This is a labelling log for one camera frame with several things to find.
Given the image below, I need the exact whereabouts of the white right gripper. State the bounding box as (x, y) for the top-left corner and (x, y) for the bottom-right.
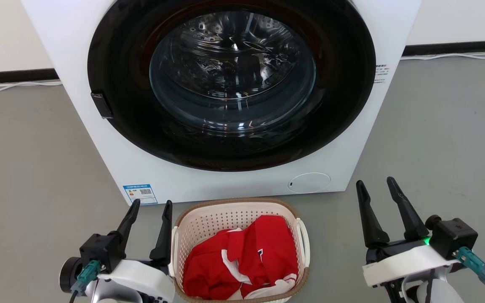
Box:
(356, 177), (458, 287)

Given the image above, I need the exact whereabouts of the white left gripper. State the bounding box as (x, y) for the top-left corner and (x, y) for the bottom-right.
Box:
(101, 199), (176, 303)

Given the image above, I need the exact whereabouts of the beige plastic laundry basket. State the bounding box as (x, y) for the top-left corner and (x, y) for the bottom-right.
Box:
(169, 198), (311, 303)

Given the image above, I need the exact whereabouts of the blue energy label sticker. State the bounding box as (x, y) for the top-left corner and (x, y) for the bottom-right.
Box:
(123, 184), (158, 205)

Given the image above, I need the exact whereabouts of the round white filter cover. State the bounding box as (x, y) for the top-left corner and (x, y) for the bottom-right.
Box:
(288, 173), (331, 194)

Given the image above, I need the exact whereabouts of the white front-load washing machine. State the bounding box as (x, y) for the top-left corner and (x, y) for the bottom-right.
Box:
(21, 0), (422, 205)

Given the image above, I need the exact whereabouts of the red and white garment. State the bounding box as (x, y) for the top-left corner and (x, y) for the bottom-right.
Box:
(182, 215), (299, 300)

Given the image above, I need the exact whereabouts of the round black washer door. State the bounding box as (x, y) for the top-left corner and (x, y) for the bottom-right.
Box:
(87, 0), (376, 172)

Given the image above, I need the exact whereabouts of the small white text sticker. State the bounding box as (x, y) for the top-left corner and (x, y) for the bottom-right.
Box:
(374, 64), (390, 84)

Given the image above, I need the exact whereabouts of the steel washer drum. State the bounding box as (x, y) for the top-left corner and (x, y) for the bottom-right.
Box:
(150, 11), (317, 135)

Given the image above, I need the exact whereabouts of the black baseboard strip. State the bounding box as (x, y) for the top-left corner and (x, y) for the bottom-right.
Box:
(0, 69), (60, 85)
(402, 40), (485, 57)

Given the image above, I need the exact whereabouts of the left teal plug black cable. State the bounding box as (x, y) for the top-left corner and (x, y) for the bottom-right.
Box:
(69, 260), (101, 303)

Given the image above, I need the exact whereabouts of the teal plug black cable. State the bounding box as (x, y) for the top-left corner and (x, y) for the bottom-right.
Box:
(453, 247), (485, 303)
(69, 260), (101, 303)

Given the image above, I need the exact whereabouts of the right teal plug black cable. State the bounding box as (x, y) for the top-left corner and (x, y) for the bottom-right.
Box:
(453, 247), (485, 303)

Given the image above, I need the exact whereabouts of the black door handle latch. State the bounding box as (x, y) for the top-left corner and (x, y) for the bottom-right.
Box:
(91, 90), (113, 120)

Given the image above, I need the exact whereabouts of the white floor cable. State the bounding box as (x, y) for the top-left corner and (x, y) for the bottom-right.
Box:
(400, 50), (485, 61)
(0, 81), (63, 92)

